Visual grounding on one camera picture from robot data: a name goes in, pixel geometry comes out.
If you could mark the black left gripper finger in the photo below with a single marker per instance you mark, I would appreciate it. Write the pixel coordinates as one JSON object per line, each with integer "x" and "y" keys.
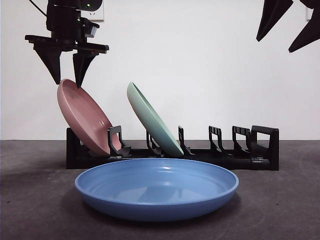
{"x": 80, "y": 65}
{"x": 53, "y": 62}

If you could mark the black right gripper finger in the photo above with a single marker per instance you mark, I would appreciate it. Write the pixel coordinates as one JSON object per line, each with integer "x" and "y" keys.
{"x": 310, "y": 27}
{"x": 271, "y": 17}

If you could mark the pink plate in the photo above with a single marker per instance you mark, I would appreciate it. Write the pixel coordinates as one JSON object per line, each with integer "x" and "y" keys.
{"x": 82, "y": 112}

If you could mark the green plate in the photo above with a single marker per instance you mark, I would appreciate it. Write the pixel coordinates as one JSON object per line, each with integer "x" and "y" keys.
{"x": 150, "y": 120}

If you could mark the blue plate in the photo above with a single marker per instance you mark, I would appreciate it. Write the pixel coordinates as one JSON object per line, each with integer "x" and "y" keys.
{"x": 155, "y": 200}

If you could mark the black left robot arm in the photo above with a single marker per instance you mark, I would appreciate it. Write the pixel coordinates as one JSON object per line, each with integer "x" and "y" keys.
{"x": 65, "y": 5}

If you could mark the black dish rack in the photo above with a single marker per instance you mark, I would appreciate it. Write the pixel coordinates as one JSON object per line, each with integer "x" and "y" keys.
{"x": 272, "y": 150}

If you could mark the white wall socket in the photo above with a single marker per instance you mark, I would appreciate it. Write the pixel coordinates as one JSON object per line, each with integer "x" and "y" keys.
{"x": 309, "y": 15}
{"x": 97, "y": 15}

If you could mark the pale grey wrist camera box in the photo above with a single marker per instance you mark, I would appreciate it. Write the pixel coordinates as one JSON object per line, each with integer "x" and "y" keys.
{"x": 93, "y": 30}

